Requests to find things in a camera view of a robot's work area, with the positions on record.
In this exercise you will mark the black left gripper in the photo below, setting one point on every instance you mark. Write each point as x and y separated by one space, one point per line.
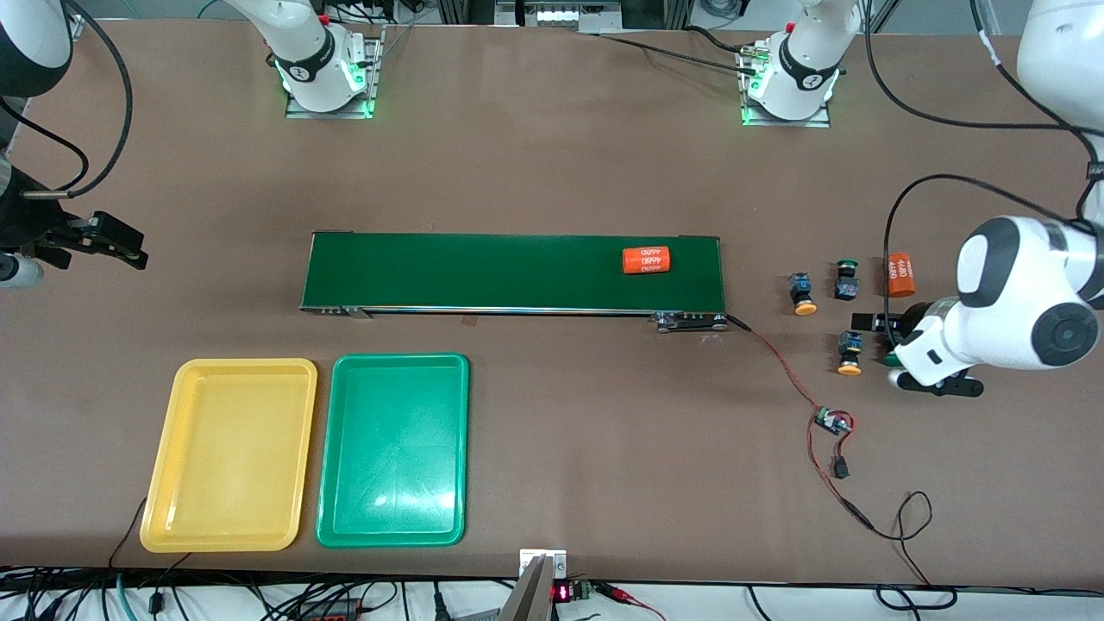
912 321

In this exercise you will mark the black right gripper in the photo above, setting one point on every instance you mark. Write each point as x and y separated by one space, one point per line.
26 222

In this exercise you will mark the yellow mushroom push button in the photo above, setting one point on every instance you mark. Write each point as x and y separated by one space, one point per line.
850 345
803 289

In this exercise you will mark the green mushroom push button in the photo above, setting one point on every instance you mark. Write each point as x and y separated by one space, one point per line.
846 287
888 358

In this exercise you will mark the orange cylinder with white print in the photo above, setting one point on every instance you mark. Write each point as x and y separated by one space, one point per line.
646 260
901 274

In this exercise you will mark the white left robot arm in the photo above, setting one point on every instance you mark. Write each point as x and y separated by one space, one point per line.
1026 293

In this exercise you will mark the small green circuit board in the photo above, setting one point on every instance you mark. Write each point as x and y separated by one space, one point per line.
832 422

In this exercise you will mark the small black plug connector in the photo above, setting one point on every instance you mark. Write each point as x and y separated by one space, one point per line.
840 469

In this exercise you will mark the yellow plastic tray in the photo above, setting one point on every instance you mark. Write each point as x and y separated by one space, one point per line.
228 466

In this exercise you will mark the green plastic tray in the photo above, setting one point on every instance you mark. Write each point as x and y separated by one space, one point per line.
392 466

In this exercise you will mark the green conveyor belt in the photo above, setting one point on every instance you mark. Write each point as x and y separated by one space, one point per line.
517 272

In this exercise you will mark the red clip lead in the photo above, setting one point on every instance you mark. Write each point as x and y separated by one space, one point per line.
617 593

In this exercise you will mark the red digit display module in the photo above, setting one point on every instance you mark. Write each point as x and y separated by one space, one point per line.
562 592

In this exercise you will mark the silver lit control device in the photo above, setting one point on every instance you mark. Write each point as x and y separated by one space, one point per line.
556 15

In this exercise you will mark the grey metal pole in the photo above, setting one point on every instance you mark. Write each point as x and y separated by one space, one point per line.
526 599

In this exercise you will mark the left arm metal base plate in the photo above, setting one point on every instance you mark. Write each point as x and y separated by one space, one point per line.
819 122

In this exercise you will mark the aluminium frame profile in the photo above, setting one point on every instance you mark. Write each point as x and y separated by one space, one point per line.
76 30

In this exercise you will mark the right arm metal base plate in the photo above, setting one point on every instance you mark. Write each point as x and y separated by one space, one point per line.
373 86

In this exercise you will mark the silver metal bracket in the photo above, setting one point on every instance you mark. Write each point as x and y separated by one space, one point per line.
557 562

